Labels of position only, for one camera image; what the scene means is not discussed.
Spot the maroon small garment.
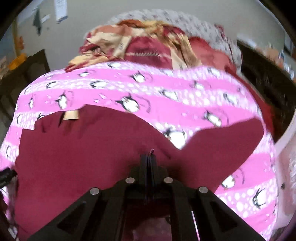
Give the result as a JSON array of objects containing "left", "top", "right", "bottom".
[{"left": 15, "top": 105, "right": 264, "bottom": 240}]

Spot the pink white cushioned chair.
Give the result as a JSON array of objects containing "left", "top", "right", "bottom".
[{"left": 275, "top": 126, "right": 295, "bottom": 229}]

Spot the pink penguin bed sheet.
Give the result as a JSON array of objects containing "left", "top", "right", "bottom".
[{"left": 1, "top": 62, "right": 278, "bottom": 240}]

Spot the dark wooden headboard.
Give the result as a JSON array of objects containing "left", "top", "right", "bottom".
[{"left": 237, "top": 41, "right": 295, "bottom": 141}]

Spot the red yellow floral blanket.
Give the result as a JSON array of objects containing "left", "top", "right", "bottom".
[{"left": 65, "top": 19, "right": 236, "bottom": 72}]

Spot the white floral pillow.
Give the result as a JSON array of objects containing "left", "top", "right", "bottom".
[{"left": 85, "top": 9, "right": 242, "bottom": 75}]

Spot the white paper on wall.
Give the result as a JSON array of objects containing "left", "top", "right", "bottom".
[{"left": 54, "top": 0, "right": 68, "bottom": 24}]

